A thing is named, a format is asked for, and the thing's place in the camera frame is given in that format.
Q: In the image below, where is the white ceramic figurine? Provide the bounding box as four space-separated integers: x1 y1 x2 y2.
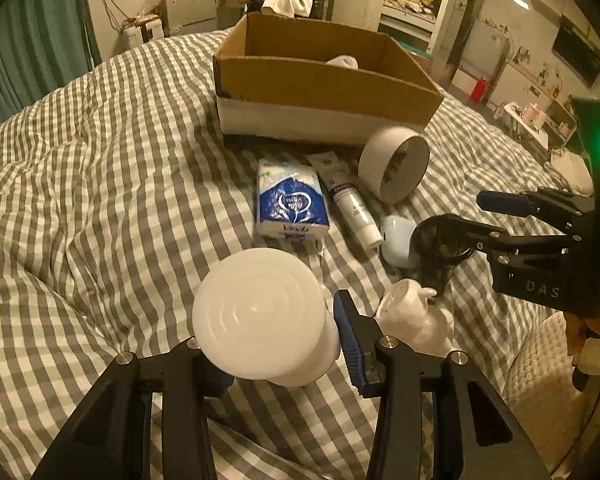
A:
374 278 455 358

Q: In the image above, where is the silver mini fridge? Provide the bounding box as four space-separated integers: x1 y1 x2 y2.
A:
159 0 218 37

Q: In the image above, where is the red fire extinguisher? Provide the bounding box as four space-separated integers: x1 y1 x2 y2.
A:
469 77 490 104

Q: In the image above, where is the light blue earbud case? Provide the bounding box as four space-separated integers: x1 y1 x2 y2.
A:
380 214 418 270

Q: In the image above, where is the dark suitcase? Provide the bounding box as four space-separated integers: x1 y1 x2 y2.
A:
310 0 335 22

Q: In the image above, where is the white plastic bottle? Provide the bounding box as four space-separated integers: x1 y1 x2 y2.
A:
193 248 340 388

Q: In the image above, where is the grey checkered duvet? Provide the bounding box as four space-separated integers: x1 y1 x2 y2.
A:
0 29 594 480

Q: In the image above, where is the small white folding table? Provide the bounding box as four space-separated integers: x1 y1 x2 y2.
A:
501 102 550 152

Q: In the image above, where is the blue tissue pack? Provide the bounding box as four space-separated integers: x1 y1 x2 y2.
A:
256 159 330 240

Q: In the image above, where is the black round object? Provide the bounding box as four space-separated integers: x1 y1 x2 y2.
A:
411 214 475 296

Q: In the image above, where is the white cream tube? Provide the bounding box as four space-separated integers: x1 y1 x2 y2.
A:
308 152 382 252

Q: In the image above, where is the open cardboard box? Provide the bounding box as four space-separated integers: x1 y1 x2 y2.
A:
213 13 443 146

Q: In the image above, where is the white suitcase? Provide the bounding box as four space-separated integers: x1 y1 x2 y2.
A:
121 14 164 50

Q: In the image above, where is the green curtain left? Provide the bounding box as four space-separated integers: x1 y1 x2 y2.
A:
0 0 102 123

